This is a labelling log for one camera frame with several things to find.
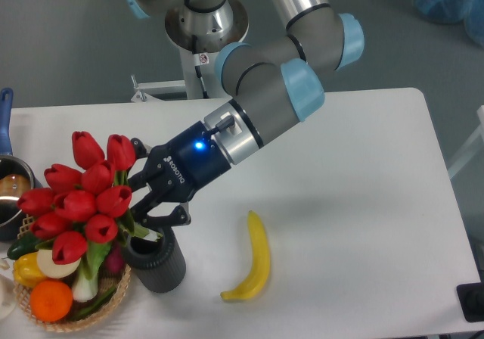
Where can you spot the black device at edge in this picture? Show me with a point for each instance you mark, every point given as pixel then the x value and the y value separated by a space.
pixel 471 300

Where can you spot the dark green bean pod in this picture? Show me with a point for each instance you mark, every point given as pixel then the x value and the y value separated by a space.
pixel 94 306

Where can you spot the yellow bell pepper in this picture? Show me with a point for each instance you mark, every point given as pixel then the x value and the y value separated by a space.
pixel 27 272

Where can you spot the purple red radish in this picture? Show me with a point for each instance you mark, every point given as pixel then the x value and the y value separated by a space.
pixel 114 261

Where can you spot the dark grey ribbed vase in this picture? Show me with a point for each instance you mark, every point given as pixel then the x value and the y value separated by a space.
pixel 159 265

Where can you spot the white round radish slice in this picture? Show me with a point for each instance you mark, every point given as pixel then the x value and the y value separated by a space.
pixel 52 270

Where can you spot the woven wicker basket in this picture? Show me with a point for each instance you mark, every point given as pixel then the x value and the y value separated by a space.
pixel 105 281

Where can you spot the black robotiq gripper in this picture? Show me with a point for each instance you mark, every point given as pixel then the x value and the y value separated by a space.
pixel 173 173

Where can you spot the red tulip bouquet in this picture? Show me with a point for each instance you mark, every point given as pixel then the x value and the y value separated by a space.
pixel 89 202

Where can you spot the white frame at right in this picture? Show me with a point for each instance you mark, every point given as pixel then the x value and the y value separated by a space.
pixel 472 145

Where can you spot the green cucumber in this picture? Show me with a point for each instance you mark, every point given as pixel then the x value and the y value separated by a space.
pixel 24 245

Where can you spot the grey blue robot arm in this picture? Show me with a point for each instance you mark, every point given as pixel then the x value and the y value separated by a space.
pixel 270 89

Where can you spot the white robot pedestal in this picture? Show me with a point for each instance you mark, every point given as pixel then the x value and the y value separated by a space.
pixel 199 37

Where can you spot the blue handled saucepan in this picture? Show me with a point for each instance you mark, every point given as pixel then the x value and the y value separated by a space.
pixel 16 176

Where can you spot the green bok choy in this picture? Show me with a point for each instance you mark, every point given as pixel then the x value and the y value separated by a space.
pixel 85 286

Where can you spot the white garlic piece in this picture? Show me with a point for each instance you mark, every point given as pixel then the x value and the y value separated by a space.
pixel 4 264

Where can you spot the yellow banana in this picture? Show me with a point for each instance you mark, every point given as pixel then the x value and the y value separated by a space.
pixel 255 281

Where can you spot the blue plastic bag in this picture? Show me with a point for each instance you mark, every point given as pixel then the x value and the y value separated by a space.
pixel 467 12

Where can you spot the orange fruit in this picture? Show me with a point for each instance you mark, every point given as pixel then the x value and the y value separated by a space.
pixel 50 300

